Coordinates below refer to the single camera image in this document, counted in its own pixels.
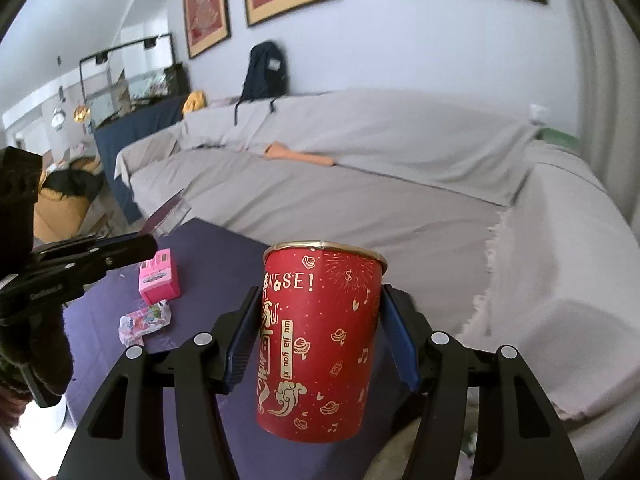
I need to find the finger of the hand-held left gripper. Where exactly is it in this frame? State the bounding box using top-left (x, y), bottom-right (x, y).
top-left (0, 234), bottom-right (158, 317)

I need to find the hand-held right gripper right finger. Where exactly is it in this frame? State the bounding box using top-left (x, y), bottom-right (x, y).
top-left (381, 284), bottom-right (586, 480)

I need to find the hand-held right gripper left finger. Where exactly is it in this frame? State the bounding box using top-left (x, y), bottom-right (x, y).
top-left (57, 285), bottom-right (263, 480)

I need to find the red paper cup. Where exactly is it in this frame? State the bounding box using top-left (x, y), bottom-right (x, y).
top-left (255, 241), bottom-right (390, 445)

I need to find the person's left hand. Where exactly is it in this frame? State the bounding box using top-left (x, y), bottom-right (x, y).
top-left (0, 305), bottom-right (73, 406)

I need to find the yellow bag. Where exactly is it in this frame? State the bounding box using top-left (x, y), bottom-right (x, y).
top-left (34, 170), bottom-right (103, 243)

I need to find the pink toy box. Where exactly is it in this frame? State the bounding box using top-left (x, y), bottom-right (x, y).
top-left (138, 249), bottom-right (182, 306)

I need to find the black cloth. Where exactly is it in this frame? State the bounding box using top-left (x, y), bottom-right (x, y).
top-left (50, 167), bottom-right (103, 201)

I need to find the crumpled colourful wrapper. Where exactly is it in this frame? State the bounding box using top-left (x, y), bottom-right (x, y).
top-left (118, 300), bottom-right (172, 347)

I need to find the purple table cloth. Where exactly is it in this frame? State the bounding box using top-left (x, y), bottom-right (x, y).
top-left (62, 217), bottom-right (401, 480)

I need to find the dark blue covered cabinet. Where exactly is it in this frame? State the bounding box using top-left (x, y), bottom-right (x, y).
top-left (94, 96), bottom-right (188, 223)

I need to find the grey covered sofa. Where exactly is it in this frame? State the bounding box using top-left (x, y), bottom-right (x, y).
top-left (114, 87), bottom-right (640, 456)

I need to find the yellow plush toy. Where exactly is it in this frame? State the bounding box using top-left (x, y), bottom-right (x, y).
top-left (181, 91), bottom-right (208, 116)

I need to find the black framed glass tank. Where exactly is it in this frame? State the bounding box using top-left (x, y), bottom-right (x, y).
top-left (79, 32), bottom-right (191, 126)

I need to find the orange cloth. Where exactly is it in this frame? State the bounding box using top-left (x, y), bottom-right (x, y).
top-left (263, 142), bottom-right (335, 167)

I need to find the dark blue backpack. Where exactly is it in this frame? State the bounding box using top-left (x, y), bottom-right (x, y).
top-left (234, 41), bottom-right (289, 123)

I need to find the narrow red framed picture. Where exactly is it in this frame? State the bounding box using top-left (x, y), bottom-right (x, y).
top-left (181, 0), bottom-right (232, 59)

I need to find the green flat item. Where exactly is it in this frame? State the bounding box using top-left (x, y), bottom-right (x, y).
top-left (537, 127), bottom-right (581, 150)

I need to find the white curtain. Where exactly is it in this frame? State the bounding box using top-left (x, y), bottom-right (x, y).
top-left (570, 0), bottom-right (640, 241)

